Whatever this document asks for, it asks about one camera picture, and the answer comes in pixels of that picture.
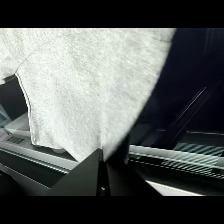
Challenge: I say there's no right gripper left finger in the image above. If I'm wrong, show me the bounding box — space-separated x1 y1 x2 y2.
47 148 104 197

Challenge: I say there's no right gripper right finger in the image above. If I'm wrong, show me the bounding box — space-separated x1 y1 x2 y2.
103 159 164 197

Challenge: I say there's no light grey garment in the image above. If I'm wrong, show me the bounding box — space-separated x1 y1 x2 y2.
0 27 177 164

